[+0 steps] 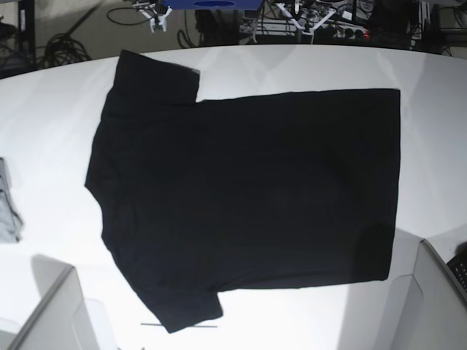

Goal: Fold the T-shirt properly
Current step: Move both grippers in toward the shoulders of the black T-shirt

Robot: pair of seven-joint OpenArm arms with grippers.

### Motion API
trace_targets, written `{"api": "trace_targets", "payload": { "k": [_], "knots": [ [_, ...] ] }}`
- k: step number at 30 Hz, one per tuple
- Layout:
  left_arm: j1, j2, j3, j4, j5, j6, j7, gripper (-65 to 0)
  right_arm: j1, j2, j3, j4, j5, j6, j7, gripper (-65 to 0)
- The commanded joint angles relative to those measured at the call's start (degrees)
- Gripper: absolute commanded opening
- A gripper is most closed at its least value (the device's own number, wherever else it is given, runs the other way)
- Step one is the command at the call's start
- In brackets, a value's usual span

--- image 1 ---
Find white right partition panel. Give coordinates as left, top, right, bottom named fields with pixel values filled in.
left=390, top=240, right=466, bottom=350

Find blue box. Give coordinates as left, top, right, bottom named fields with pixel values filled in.
left=163, top=0, right=263, bottom=11

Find white partition panel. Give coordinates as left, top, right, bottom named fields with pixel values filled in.
left=7, top=265, right=101, bottom=350
left=390, top=240, right=466, bottom=350

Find white left partition panel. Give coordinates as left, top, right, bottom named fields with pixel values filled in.
left=7, top=265, right=101, bottom=350

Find white power strip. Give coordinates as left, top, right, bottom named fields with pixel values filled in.
left=251, top=20, right=370, bottom=40

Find black T-shirt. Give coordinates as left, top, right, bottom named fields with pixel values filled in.
left=85, top=51, right=401, bottom=333

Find grey folded cloth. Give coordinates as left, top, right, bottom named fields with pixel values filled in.
left=1, top=158, right=23, bottom=244

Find black keyboard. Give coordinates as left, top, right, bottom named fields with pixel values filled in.
left=447, top=255, right=467, bottom=291

